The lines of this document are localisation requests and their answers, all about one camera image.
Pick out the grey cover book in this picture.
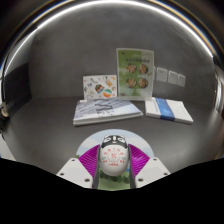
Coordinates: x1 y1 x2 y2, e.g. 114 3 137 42
72 97 144 127

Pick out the white panda-print computer mouse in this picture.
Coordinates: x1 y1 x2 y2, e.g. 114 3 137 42
98 134 130 177

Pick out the white card with colourful stickers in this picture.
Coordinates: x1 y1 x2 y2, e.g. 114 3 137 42
82 74 118 101

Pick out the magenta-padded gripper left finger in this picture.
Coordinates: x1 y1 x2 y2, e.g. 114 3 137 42
56 144 102 190

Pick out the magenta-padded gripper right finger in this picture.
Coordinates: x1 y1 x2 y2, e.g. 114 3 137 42
127 143 172 189

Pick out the white book with blue stripe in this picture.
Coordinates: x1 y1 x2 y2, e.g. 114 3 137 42
144 97 194 125

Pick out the green food menu sign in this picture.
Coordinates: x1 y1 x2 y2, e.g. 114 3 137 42
116 47 155 101

